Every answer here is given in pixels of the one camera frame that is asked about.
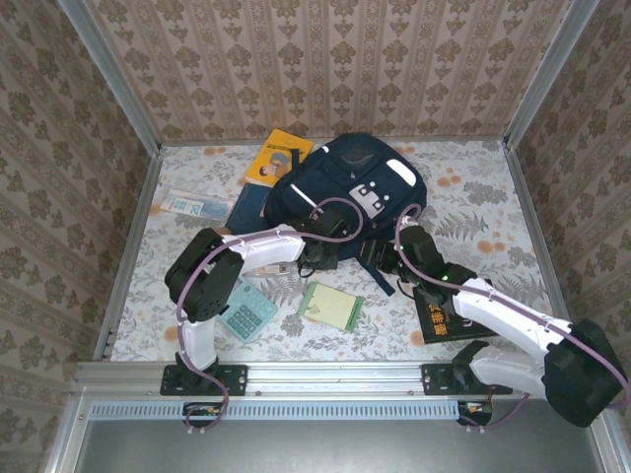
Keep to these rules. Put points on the navy blue backpack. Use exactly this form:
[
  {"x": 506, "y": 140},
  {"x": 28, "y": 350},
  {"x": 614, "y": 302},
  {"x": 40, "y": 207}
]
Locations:
[{"x": 345, "y": 172}]

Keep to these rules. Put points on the green notepad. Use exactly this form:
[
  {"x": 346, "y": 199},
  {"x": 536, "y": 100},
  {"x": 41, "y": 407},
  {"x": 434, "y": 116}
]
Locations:
[{"x": 328, "y": 305}]

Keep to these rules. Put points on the black book with deer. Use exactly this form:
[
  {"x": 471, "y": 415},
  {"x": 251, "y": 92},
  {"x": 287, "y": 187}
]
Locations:
[{"x": 439, "y": 320}]

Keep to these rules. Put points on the navy blue book yellow label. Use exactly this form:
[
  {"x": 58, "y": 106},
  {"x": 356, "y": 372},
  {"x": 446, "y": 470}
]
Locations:
[{"x": 246, "y": 207}]

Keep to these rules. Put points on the orange illustrated book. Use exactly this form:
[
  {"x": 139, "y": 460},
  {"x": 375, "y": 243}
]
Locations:
[{"x": 276, "y": 157}]

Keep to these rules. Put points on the teal calculator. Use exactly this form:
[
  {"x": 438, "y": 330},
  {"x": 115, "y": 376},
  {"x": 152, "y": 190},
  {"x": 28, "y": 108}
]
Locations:
[{"x": 249, "y": 310}]

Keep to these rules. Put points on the blue ruler set package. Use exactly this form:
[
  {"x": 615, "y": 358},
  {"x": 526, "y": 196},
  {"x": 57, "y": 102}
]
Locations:
[{"x": 197, "y": 204}]

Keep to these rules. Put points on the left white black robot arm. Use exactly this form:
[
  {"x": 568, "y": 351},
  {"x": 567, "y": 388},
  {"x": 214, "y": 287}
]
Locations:
[{"x": 266, "y": 246}]

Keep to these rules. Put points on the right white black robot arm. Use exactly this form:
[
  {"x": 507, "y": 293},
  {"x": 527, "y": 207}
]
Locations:
[{"x": 503, "y": 315}]

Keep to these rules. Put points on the floral tablecloth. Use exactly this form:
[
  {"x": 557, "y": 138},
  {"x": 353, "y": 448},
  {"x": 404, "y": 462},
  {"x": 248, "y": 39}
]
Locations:
[{"x": 320, "y": 350}]

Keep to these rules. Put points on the grey metal shelf plate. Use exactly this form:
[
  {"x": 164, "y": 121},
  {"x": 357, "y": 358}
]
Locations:
[{"x": 320, "y": 448}]

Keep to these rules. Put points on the aluminium table edge rail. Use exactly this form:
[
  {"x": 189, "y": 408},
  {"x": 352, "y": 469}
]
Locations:
[{"x": 335, "y": 377}]

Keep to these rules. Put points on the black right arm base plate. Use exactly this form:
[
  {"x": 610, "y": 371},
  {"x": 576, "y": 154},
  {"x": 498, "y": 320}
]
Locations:
[{"x": 434, "y": 379}]

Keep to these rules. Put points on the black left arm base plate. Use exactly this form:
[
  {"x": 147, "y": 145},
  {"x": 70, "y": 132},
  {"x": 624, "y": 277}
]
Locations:
[{"x": 236, "y": 379}]

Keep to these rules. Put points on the aluminium frame post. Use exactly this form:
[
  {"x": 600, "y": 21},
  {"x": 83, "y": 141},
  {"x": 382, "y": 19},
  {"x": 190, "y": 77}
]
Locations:
[
  {"x": 547, "y": 74},
  {"x": 117, "y": 84}
]

